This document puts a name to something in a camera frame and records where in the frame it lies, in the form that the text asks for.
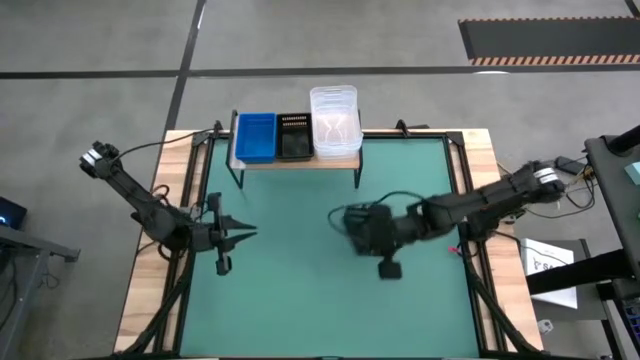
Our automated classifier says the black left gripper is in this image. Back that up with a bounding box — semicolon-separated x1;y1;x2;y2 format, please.
207;191;259;278

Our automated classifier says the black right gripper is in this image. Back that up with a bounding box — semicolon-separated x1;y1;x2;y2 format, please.
342;201;404;281

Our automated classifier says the blue plastic basket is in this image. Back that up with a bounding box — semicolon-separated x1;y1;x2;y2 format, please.
235;112;279;165

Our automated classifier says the black plastic basket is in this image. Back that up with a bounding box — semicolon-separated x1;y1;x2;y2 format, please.
275;112;316;162

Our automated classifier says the teal table mat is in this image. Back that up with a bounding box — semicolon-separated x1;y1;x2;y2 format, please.
179;137;481;359

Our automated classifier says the white paper sheet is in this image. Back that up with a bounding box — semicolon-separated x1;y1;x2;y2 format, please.
519;237;580;311

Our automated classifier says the black power adapter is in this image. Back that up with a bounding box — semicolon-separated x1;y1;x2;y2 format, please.
554;155;581;176

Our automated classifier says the grey metal desk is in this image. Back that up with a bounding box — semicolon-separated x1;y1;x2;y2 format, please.
0;224;81;360

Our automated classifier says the black device blue light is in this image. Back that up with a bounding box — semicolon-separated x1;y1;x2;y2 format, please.
0;195;29;231

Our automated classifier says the black equipment cart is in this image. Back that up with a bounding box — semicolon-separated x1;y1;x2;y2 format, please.
524;123;640;301

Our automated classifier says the black hazard striped floor mat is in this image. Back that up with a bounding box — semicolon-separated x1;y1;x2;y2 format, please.
458;16;640;67

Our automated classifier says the wooden shelf black metal frame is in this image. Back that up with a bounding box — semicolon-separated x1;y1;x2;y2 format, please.
225;109;365;190

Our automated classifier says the black aluminium rig frame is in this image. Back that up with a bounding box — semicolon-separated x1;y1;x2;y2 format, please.
117;119;544;359

